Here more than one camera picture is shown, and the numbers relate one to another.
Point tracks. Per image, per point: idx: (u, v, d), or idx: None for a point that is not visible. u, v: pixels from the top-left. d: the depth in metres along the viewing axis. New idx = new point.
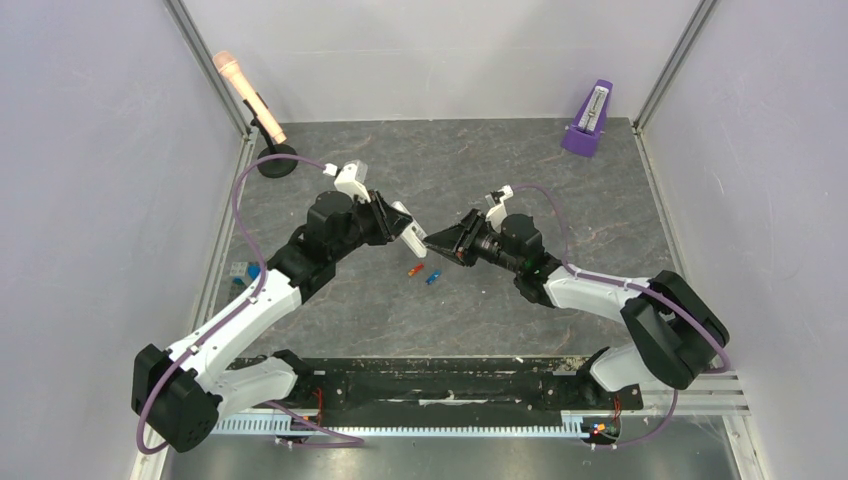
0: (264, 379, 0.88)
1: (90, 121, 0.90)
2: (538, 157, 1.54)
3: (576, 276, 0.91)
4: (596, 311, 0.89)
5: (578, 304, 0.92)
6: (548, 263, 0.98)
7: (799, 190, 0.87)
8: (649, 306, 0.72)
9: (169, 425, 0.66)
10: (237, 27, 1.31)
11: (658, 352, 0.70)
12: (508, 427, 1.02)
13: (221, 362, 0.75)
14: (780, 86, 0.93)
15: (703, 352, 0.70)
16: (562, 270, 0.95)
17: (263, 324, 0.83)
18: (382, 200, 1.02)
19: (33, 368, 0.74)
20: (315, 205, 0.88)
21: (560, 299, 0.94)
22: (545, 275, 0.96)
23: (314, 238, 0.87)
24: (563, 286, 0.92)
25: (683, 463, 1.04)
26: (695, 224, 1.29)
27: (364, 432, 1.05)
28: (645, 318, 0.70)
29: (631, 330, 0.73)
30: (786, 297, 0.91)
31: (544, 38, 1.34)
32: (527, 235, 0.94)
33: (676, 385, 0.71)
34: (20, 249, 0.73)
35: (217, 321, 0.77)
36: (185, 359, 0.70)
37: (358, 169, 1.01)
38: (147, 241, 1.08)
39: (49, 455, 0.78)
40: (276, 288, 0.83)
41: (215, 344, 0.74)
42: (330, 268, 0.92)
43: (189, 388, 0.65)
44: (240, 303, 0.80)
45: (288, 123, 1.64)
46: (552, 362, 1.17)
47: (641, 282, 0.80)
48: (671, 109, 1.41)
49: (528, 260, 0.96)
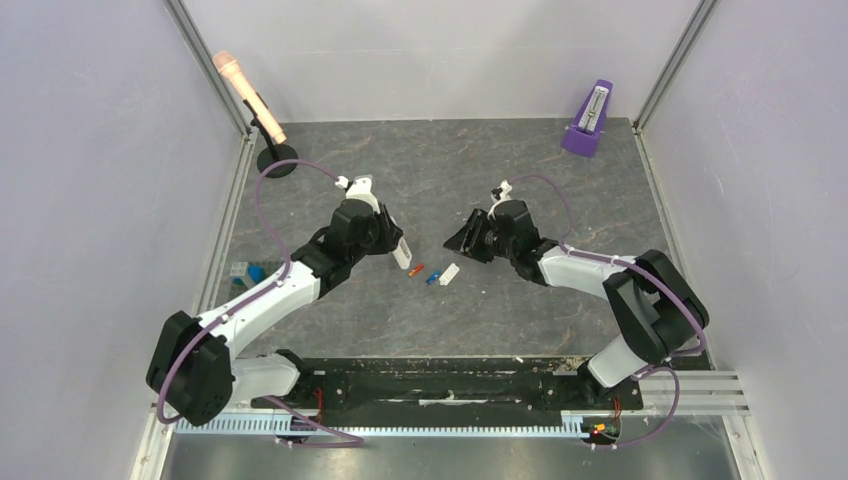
0: (268, 370, 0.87)
1: (90, 121, 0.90)
2: (538, 157, 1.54)
3: (567, 254, 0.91)
4: (586, 288, 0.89)
5: (569, 282, 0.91)
6: (545, 244, 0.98)
7: (799, 189, 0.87)
8: (631, 280, 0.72)
9: (191, 394, 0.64)
10: (237, 28, 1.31)
11: (635, 325, 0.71)
12: (508, 427, 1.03)
13: (245, 335, 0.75)
14: (780, 86, 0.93)
15: (679, 329, 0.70)
16: (557, 249, 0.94)
17: (284, 309, 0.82)
18: (388, 212, 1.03)
19: (34, 367, 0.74)
20: (339, 207, 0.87)
21: (554, 278, 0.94)
22: (541, 253, 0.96)
23: (335, 238, 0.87)
24: (554, 263, 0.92)
25: (683, 463, 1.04)
26: (695, 223, 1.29)
27: (365, 432, 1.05)
28: (627, 291, 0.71)
29: (611, 302, 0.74)
30: (785, 297, 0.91)
31: (544, 38, 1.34)
32: (516, 214, 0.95)
33: (649, 359, 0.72)
34: (19, 248, 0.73)
35: (246, 297, 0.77)
36: (216, 326, 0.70)
37: (369, 185, 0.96)
38: (148, 241, 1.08)
39: (49, 454, 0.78)
40: (301, 275, 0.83)
41: (243, 317, 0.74)
42: (347, 267, 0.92)
43: (219, 351, 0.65)
44: (268, 284, 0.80)
45: (288, 123, 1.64)
46: (552, 362, 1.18)
47: (626, 260, 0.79)
48: (671, 109, 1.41)
49: (522, 238, 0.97)
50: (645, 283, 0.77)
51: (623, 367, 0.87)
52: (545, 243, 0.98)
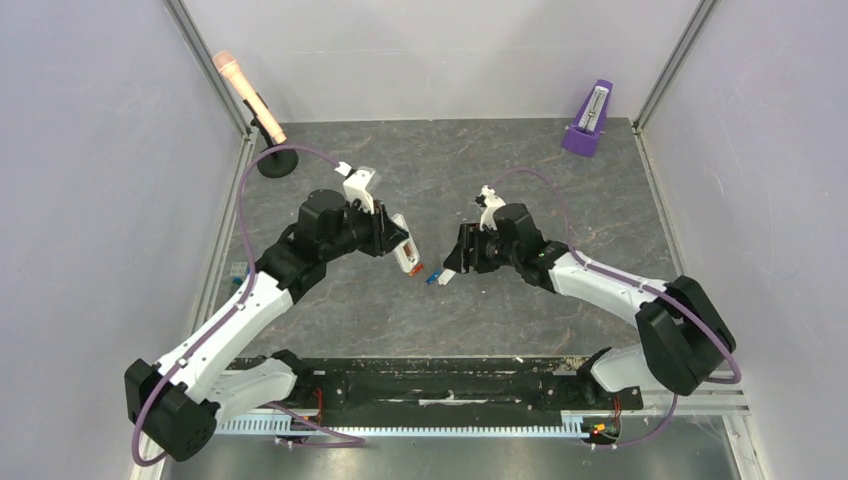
0: (263, 381, 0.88)
1: (90, 121, 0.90)
2: (538, 157, 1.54)
3: (584, 267, 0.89)
4: (602, 304, 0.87)
5: (581, 294, 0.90)
6: (556, 250, 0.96)
7: (799, 190, 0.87)
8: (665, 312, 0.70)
9: (167, 435, 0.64)
10: (237, 28, 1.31)
11: (670, 361, 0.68)
12: (508, 427, 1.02)
13: (213, 373, 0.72)
14: (780, 85, 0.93)
15: (707, 358, 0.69)
16: (569, 257, 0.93)
17: (253, 331, 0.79)
18: (384, 213, 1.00)
19: (34, 366, 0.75)
20: (304, 202, 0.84)
21: (564, 287, 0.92)
22: (554, 259, 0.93)
23: (304, 236, 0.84)
24: (569, 274, 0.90)
25: (683, 463, 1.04)
26: (695, 223, 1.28)
27: (365, 432, 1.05)
28: (661, 324, 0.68)
29: (643, 335, 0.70)
30: (785, 297, 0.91)
31: (544, 38, 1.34)
32: (517, 217, 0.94)
33: (678, 390, 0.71)
34: (20, 247, 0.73)
35: (206, 332, 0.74)
36: (175, 372, 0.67)
37: (371, 177, 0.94)
38: (147, 242, 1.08)
39: (50, 454, 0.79)
40: (264, 291, 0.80)
41: (205, 356, 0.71)
42: (321, 265, 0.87)
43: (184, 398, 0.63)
44: (228, 310, 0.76)
45: (288, 123, 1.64)
46: (552, 362, 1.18)
47: (657, 286, 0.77)
48: (671, 109, 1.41)
49: (527, 243, 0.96)
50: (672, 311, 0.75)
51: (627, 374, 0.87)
52: (552, 248, 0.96)
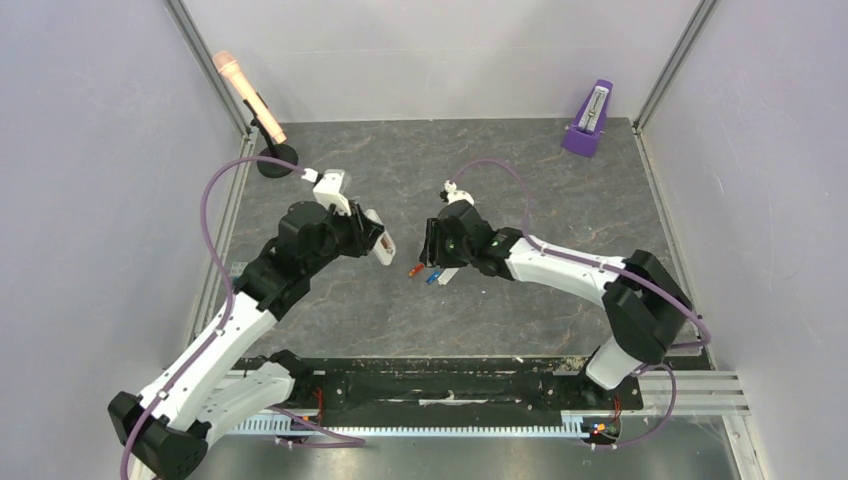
0: (257, 391, 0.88)
1: (90, 122, 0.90)
2: (538, 157, 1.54)
3: (541, 253, 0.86)
4: (564, 288, 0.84)
5: (543, 280, 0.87)
6: (509, 238, 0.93)
7: (799, 190, 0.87)
8: (628, 288, 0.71)
9: (156, 464, 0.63)
10: (237, 28, 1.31)
11: (639, 336, 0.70)
12: (508, 427, 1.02)
13: (197, 402, 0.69)
14: (780, 86, 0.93)
15: (673, 325, 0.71)
16: (524, 244, 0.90)
17: (237, 355, 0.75)
18: (361, 211, 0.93)
19: (33, 367, 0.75)
20: (286, 216, 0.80)
21: (523, 274, 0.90)
22: (508, 247, 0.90)
23: (287, 251, 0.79)
24: (526, 262, 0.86)
25: (682, 463, 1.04)
26: (695, 223, 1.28)
27: (365, 432, 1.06)
28: (628, 302, 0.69)
29: (611, 314, 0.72)
30: (785, 297, 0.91)
31: (545, 38, 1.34)
32: (461, 213, 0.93)
33: (650, 360, 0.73)
34: (20, 247, 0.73)
35: (186, 361, 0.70)
36: (156, 406, 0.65)
37: (342, 180, 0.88)
38: (147, 241, 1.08)
39: (49, 454, 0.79)
40: (245, 314, 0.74)
41: (186, 386, 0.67)
42: (304, 282, 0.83)
43: (167, 431, 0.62)
44: (206, 338, 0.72)
45: (288, 123, 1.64)
46: (552, 362, 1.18)
47: (617, 264, 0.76)
48: (671, 109, 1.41)
49: (476, 235, 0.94)
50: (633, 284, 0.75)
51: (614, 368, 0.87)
52: (504, 235, 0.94)
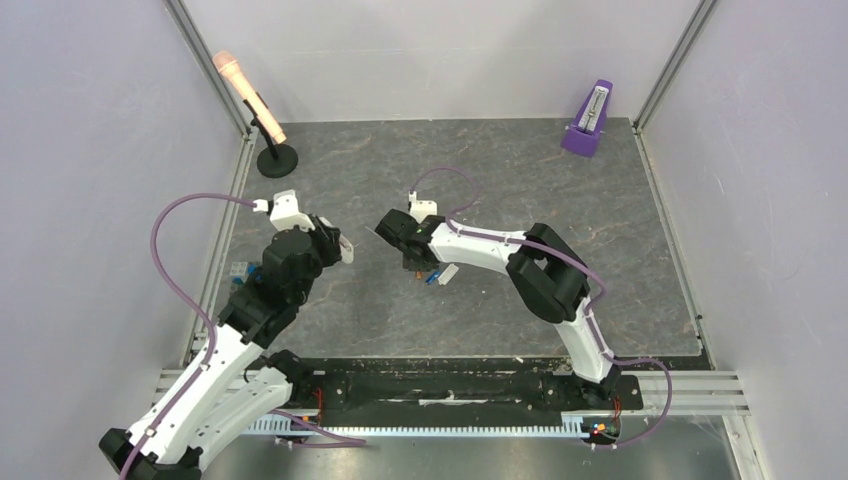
0: (251, 403, 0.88)
1: (92, 122, 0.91)
2: (539, 157, 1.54)
3: (457, 234, 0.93)
4: (479, 264, 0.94)
5: (462, 259, 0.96)
6: (431, 225, 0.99)
7: (799, 188, 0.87)
8: (528, 258, 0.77)
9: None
10: (237, 28, 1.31)
11: (542, 299, 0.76)
12: (509, 427, 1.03)
13: (186, 434, 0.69)
14: (780, 87, 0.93)
15: (571, 284, 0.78)
16: (444, 227, 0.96)
17: (225, 386, 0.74)
18: (323, 223, 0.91)
19: (35, 367, 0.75)
20: (270, 245, 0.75)
21: (445, 256, 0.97)
22: (430, 233, 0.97)
23: (272, 280, 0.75)
24: (446, 244, 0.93)
25: (683, 463, 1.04)
26: (695, 223, 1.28)
27: (365, 432, 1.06)
28: (527, 270, 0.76)
29: (517, 282, 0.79)
30: (786, 298, 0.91)
31: (545, 37, 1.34)
32: (387, 219, 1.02)
33: (558, 319, 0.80)
34: (21, 247, 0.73)
35: (174, 396, 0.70)
36: (144, 443, 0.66)
37: (296, 198, 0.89)
38: (149, 242, 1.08)
39: (50, 458, 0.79)
40: (229, 347, 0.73)
41: (173, 422, 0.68)
42: (292, 309, 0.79)
43: (156, 468, 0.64)
44: (192, 373, 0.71)
45: (288, 123, 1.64)
46: (551, 362, 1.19)
47: (519, 236, 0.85)
48: (671, 109, 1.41)
49: (402, 230, 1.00)
50: (535, 253, 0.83)
51: (582, 350, 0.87)
52: (426, 222, 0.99)
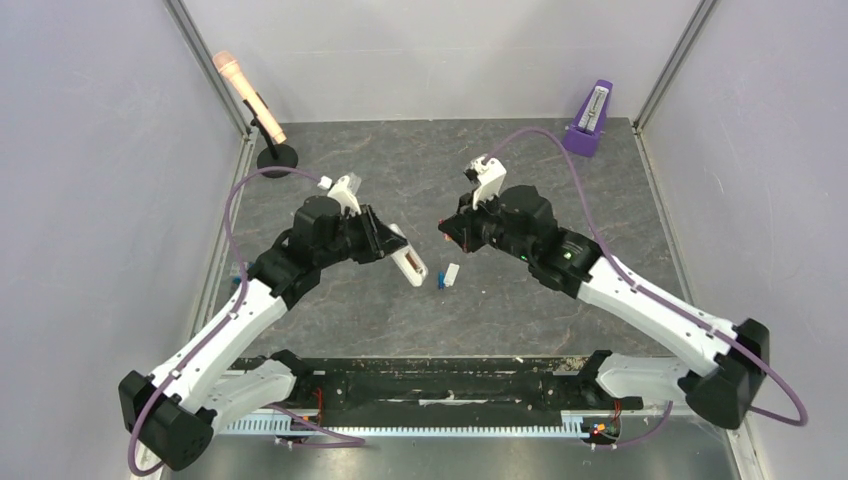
0: (257, 386, 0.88)
1: (91, 122, 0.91)
2: (538, 157, 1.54)
3: (631, 287, 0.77)
4: (640, 325, 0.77)
5: (611, 310, 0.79)
6: (580, 246, 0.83)
7: (799, 188, 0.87)
8: (742, 370, 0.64)
9: (163, 444, 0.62)
10: (237, 28, 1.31)
11: (727, 410, 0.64)
12: (509, 427, 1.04)
13: (207, 384, 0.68)
14: (780, 86, 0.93)
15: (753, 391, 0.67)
16: (606, 263, 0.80)
17: (248, 341, 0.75)
18: (373, 213, 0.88)
19: (34, 366, 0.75)
20: (302, 207, 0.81)
21: (591, 296, 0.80)
22: (587, 266, 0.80)
23: (300, 241, 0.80)
24: (612, 295, 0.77)
25: (683, 463, 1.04)
26: (695, 223, 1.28)
27: (365, 432, 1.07)
28: (738, 384, 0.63)
29: (708, 383, 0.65)
30: (786, 297, 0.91)
31: (545, 37, 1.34)
32: (534, 211, 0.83)
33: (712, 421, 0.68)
34: (20, 246, 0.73)
35: (200, 342, 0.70)
36: (169, 384, 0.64)
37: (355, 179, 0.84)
38: (149, 241, 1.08)
39: (49, 456, 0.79)
40: (258, 300, 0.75)
41: (198, 366, 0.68)
42: (315, 273, 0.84)
43: (179, 410, 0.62)
44: (220, 321, 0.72)
45: (288, 123, 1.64)
46: (551, 362, 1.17)
47: (726, 331, 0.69)
48: (672, 109, 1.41)
49: (544, 240, 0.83)
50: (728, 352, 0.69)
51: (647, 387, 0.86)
52: (582, 246, 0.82)
